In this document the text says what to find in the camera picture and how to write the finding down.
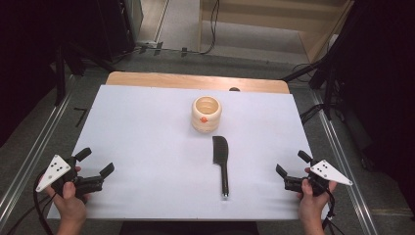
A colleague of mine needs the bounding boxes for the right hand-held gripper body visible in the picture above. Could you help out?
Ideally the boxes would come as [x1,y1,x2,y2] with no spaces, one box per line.
[283,158,354,198]

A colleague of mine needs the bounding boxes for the hanging black cable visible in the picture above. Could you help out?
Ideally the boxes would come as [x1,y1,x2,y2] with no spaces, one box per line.
[200,0,220,56]

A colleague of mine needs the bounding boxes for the black knife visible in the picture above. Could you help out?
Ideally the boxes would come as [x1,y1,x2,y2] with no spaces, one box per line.
[211,135,230,198]

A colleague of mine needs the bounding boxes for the person's dark clothing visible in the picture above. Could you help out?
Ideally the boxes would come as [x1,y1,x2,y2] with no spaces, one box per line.
[118,220,261,235]

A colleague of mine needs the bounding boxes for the yellow floor tape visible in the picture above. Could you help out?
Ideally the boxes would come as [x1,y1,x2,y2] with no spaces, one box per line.
[371,208,414,216]

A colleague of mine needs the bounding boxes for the metal floor rail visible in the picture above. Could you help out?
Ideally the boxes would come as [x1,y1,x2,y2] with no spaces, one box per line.
[307,89,380,235]
[0,76,77,226]

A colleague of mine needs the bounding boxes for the cream cup with orange mark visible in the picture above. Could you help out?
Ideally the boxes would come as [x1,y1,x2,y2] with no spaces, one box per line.
[191,95,223,134]

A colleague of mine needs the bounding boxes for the person's left hand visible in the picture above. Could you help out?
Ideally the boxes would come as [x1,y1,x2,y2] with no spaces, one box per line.
[44,181,91,226]

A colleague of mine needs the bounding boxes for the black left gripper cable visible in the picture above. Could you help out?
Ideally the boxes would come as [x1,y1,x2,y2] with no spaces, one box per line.
[6,172,57,235]

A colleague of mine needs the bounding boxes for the light wooden shelf unit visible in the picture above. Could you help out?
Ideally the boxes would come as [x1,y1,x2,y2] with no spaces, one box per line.
[198,0,355,65]

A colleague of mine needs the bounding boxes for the black floor cables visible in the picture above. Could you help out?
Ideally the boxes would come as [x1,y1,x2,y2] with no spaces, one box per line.
[299,103,326,125]

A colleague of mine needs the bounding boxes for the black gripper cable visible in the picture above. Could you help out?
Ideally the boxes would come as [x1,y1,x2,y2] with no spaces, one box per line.
[6,172,57,235]
[321,187,346,235]

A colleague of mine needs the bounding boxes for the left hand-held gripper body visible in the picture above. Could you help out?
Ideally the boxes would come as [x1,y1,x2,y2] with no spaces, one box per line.
[34,154,105,205]

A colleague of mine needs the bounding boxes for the person's right hand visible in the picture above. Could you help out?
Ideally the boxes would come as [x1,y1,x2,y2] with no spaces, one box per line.
[296,178,339,223]

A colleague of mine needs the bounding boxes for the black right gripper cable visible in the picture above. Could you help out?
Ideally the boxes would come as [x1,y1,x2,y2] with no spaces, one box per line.
[321,187,346,235]

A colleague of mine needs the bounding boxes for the black cabinet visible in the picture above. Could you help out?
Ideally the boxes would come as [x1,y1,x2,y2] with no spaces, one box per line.
[94,0,136,63]

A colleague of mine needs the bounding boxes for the black tripod stand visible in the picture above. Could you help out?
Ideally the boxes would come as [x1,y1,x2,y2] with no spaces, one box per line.
[53,42,116,107]
[281,0,356,121]

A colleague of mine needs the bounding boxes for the white table mat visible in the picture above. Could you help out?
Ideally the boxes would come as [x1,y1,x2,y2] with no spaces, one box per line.
[47,84,331,221]

